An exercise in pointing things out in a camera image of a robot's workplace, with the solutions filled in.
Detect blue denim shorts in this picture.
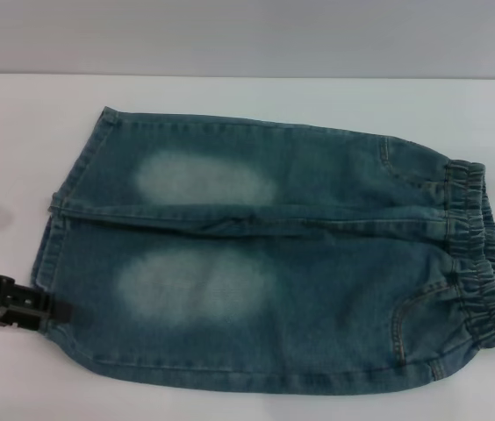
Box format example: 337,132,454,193
27,104,495,396

